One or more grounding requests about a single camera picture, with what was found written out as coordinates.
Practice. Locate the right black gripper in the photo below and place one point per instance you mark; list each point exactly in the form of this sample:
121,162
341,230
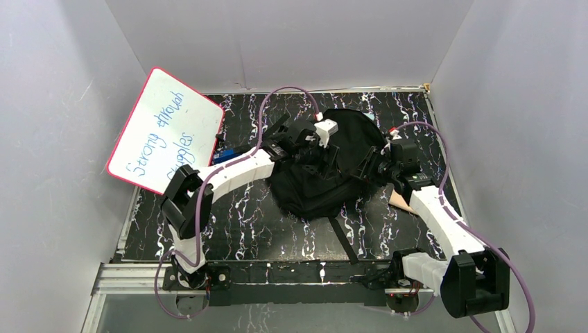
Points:
362,168

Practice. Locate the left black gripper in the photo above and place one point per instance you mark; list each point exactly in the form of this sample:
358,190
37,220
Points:
319,153

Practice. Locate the black student backpack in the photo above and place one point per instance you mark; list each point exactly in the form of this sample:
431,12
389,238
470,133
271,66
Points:
320,181

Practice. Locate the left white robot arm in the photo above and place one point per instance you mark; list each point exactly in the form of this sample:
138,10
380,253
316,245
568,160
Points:
188,199

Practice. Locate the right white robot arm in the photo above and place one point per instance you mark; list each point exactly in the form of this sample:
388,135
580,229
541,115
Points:
473,279

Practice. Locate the beige snap wallet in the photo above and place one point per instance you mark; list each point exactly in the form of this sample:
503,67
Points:
396,200

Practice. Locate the blue stapler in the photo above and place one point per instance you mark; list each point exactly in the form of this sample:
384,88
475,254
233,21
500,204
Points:
229,154

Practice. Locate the pink-framed whiteboard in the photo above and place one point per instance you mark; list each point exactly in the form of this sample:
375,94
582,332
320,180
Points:
170,125

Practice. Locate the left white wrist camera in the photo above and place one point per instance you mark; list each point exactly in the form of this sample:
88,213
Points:
324,130

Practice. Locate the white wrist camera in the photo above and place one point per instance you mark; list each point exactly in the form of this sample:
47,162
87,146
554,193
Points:
393,134
324,130

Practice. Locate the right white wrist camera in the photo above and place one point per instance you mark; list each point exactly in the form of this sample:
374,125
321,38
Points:
393,134

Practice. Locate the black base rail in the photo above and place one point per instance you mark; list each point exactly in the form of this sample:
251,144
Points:
368,283

